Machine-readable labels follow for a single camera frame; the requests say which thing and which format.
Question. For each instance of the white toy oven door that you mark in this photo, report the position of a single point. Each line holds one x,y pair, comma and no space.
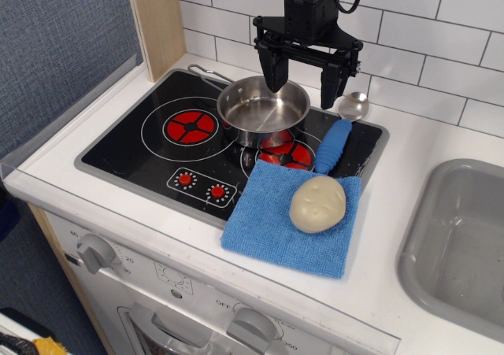
170,332

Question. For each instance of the grey toy sink basin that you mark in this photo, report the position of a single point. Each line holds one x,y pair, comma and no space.
451,260

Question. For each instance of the blue-handled metal spoon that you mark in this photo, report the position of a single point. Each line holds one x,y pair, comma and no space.
353,107

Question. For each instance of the blue microfiber cloth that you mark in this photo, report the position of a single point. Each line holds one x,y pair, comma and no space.
260,225

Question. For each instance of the black toy stovetop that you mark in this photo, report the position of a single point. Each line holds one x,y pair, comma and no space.
171,149

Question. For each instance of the grey right oven knob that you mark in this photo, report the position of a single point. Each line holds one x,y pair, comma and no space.
252,329

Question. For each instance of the beige toy potato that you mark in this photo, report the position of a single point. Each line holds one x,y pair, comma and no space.
318,205

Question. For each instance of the stainless steel pan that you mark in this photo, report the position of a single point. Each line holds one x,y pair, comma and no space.
255,117

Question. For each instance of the grey left oven knob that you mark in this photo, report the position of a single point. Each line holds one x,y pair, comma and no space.
95,253

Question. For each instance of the yellow and black object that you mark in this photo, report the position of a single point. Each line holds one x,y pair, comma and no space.
11,344

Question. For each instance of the grey oven knob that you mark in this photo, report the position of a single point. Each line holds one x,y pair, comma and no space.
252,329
95,253

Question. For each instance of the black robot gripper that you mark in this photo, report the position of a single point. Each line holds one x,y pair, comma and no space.
308,32

